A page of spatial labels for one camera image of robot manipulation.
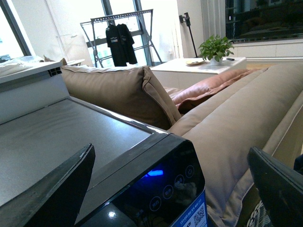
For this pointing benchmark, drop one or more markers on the black t-shirt on rack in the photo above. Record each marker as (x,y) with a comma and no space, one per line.
(120,42)

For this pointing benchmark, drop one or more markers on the pink leather cushion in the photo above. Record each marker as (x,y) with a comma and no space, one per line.
(189,98)

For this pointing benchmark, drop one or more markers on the white cabinet behind washer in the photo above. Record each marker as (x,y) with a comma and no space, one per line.
(28,86)

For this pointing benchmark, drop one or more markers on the stick vacuum cleaner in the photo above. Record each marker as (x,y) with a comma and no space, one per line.
(185,18)

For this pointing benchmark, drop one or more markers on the beige leather sofa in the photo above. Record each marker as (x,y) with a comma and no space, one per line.
(263,109)

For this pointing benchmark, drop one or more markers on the blue QR code sticker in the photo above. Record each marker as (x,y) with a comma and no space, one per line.
(195,215)

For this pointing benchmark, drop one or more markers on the grey front-load washing machine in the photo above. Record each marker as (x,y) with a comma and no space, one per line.
(142,176)

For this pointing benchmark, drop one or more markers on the yellow plate on table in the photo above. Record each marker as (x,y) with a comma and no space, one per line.
(193,63)

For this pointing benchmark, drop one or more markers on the brown leather sofa cushion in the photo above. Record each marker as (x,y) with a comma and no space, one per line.
(133,92)

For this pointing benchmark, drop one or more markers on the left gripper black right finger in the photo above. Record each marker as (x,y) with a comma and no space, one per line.
(280,188)

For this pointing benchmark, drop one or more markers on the green potted plant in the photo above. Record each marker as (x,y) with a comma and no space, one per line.
(215,48)

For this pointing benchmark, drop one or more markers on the white woven laundry basket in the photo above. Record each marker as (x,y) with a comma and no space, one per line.
(259,217)

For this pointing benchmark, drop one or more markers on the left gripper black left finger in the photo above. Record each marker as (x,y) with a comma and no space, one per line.
(56,199)

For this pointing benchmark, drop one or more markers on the metal clothes drying rack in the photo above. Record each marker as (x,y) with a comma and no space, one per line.
(89,29)

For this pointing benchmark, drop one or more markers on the white coffee table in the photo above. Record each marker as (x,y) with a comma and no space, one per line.
(175,73)

